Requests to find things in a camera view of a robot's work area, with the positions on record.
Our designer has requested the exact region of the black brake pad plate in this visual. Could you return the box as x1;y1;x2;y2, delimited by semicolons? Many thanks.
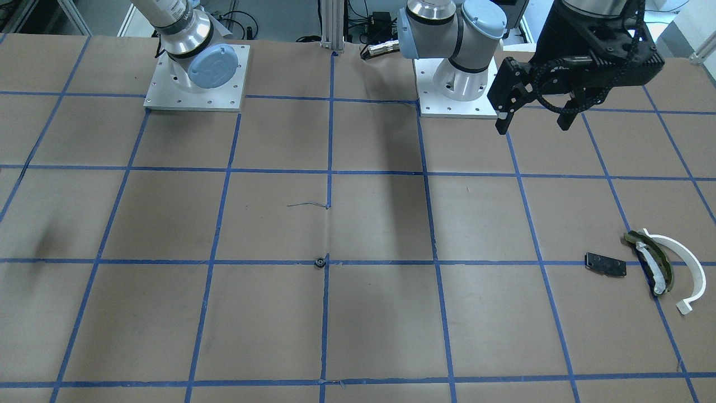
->
584;252;627;278

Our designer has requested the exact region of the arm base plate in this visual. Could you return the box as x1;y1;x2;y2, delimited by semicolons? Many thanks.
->
413;58;498;120
144;44;251;113

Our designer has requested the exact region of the white curved plastic part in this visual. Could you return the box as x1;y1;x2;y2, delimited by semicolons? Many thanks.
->
641;228;707;315

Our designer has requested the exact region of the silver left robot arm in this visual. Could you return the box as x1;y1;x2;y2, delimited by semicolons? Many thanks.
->
397;1;666;135

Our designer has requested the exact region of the aluminium frame post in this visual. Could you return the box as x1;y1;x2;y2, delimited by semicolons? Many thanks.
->
318;0;347;54

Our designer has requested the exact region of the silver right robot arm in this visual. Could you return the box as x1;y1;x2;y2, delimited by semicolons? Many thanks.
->
132;1;239;89

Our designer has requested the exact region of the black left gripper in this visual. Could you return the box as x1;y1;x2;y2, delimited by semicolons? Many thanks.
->
488;1;666;135

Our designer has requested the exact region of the olive brake shoe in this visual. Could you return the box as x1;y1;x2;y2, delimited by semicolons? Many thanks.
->
623;229;673;297

